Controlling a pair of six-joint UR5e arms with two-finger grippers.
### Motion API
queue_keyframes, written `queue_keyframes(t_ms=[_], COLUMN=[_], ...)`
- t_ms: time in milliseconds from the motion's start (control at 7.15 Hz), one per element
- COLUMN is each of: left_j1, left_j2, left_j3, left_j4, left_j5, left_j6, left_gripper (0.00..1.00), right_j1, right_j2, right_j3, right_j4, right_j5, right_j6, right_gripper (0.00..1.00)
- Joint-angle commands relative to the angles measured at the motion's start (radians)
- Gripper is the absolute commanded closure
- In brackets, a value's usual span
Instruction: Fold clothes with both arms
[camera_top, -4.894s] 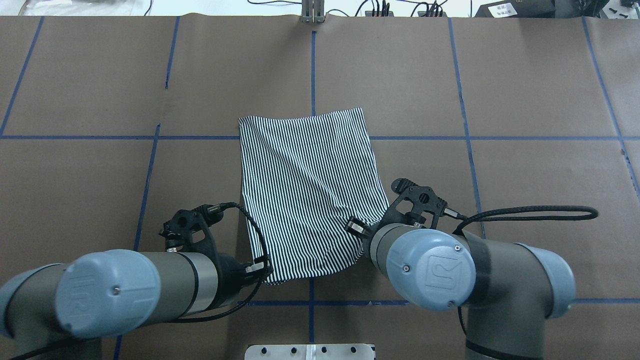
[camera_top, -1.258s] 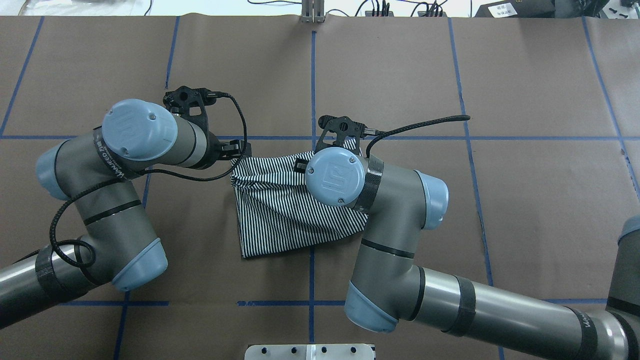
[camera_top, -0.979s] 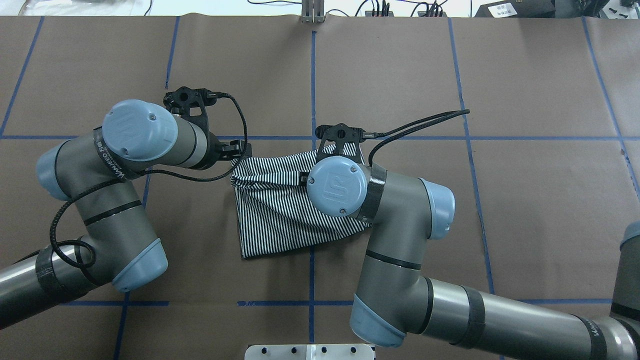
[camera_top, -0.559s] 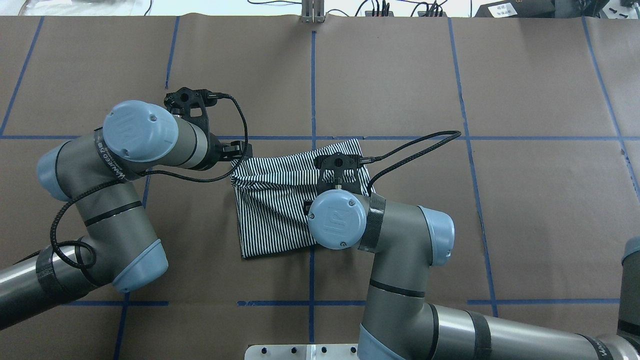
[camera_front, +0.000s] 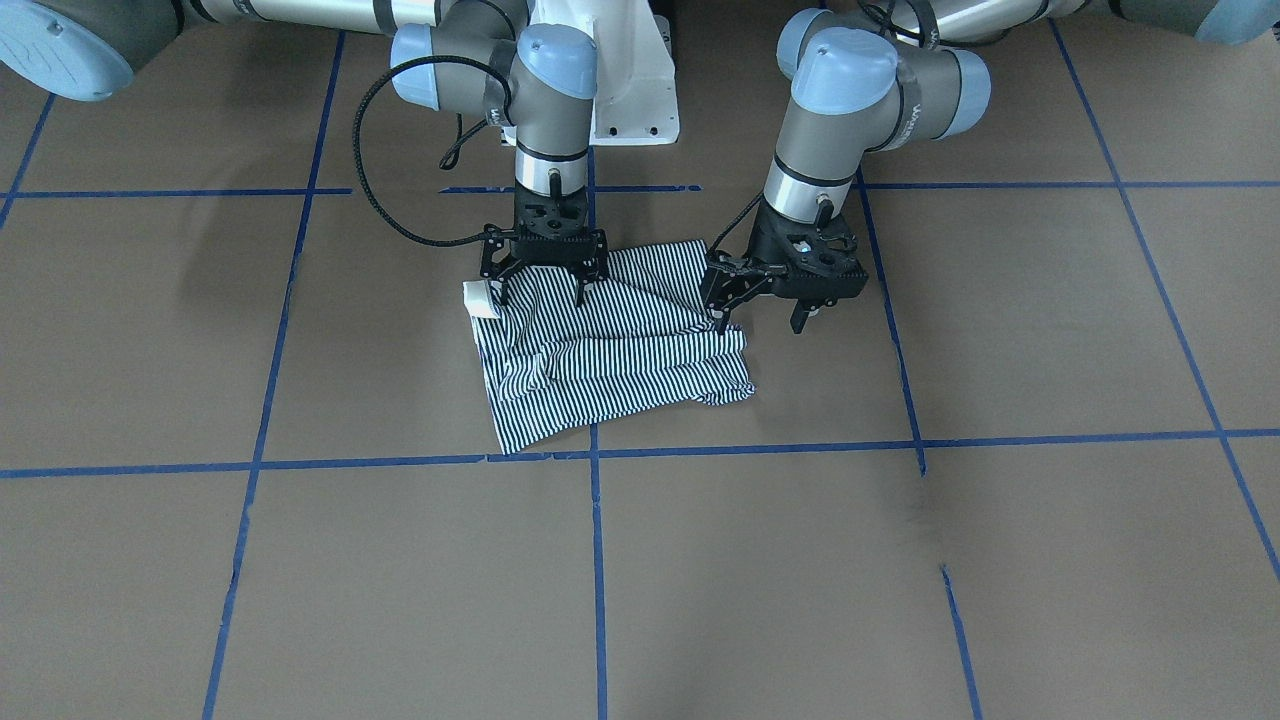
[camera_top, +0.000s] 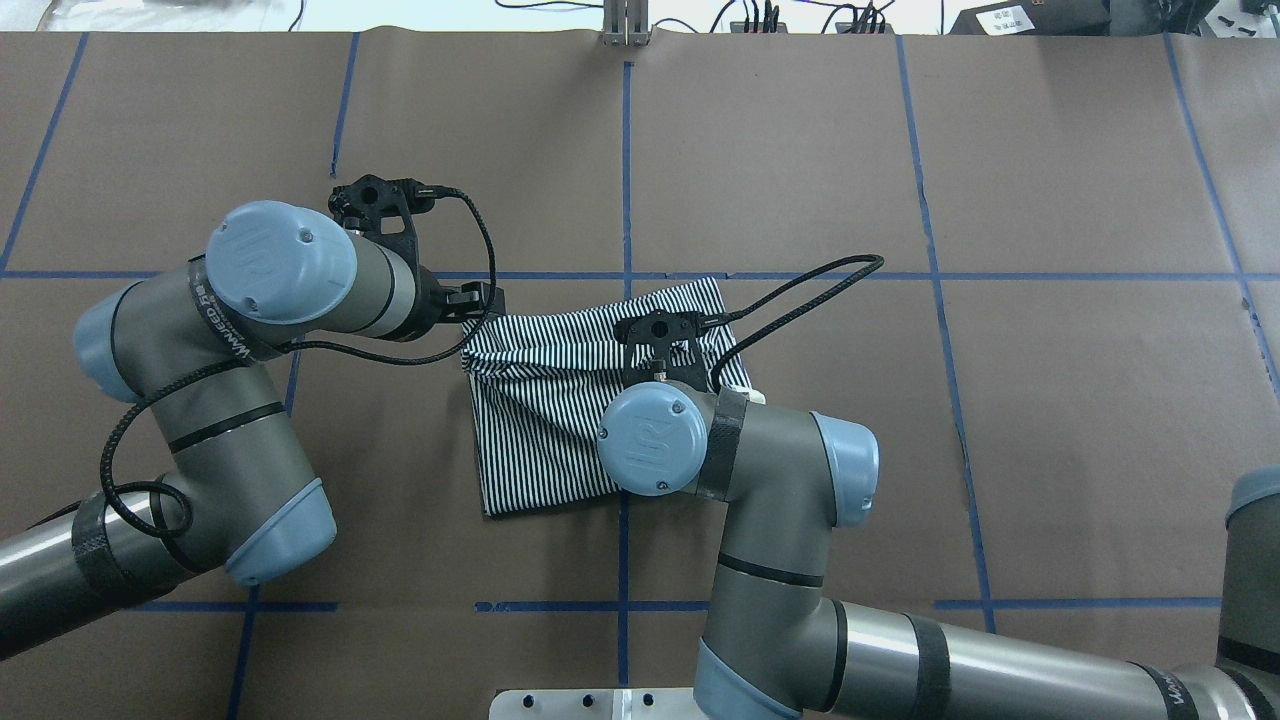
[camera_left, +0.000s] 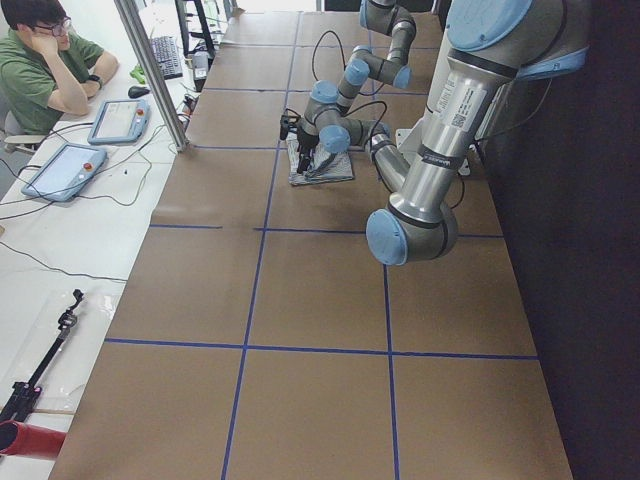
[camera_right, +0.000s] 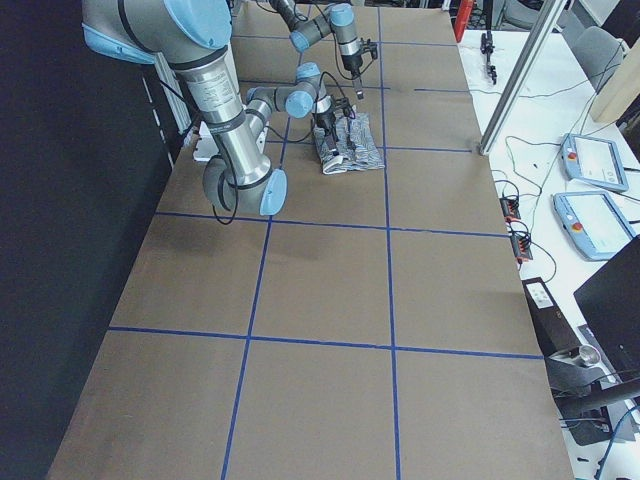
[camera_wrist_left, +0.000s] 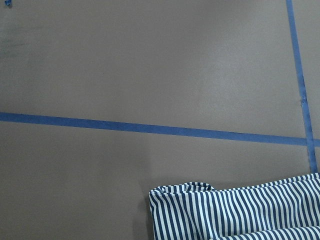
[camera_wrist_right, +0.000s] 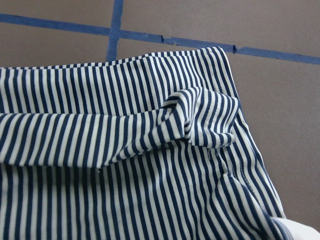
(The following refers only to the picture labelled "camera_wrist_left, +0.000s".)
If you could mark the navy white striped polo shirt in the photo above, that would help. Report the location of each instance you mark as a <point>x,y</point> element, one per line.
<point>287,209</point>

